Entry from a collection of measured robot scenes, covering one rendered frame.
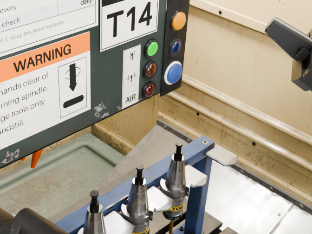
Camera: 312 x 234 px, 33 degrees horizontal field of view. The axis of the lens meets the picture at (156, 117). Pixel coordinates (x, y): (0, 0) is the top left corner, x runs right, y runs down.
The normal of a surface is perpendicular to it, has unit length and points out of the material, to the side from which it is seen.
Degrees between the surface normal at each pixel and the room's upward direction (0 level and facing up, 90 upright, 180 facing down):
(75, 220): 0
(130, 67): 90
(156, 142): 24
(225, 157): 0
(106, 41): 90
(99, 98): 90
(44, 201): 0
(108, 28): 90
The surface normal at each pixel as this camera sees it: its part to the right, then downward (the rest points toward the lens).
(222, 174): -0.22, -0.62
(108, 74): 0.72, 0.41
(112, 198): 0.06, -0.84
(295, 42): -0.24, 0.52
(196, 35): -0.70, 0.36
